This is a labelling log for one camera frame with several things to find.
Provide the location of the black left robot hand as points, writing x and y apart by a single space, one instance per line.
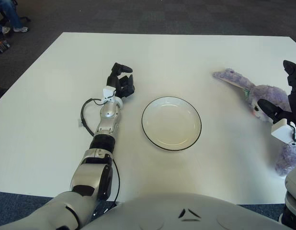
119 80

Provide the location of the purple plush rabbit doll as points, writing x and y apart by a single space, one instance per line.
270 93

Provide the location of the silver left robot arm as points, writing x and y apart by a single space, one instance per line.
107 121

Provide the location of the white plate with black rim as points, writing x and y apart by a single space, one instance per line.
171 123

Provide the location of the white sneaker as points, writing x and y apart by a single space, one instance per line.
6 30
20 29

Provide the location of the black office chair base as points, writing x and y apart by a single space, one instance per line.
26 19

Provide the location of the person's blue jeans leg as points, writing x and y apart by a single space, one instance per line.
12 14

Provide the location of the grey robot torso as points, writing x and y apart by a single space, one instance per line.
162 210

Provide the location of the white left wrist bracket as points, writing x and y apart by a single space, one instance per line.
108 92

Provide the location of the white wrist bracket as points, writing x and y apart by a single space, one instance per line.
108 92
282 130

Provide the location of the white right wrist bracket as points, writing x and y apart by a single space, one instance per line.
282 130

